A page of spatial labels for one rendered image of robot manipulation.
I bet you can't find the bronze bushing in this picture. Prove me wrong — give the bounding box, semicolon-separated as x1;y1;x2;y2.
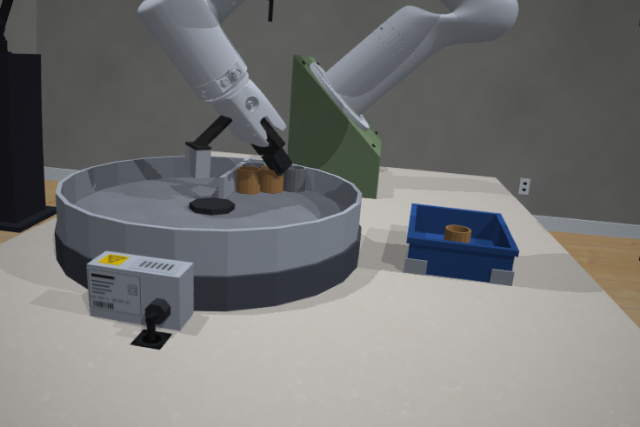
237;166;261;195
444;225;471;243
260;166;284;194

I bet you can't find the blue open-top crate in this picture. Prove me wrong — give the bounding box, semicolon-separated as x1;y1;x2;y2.
403;203;519;286

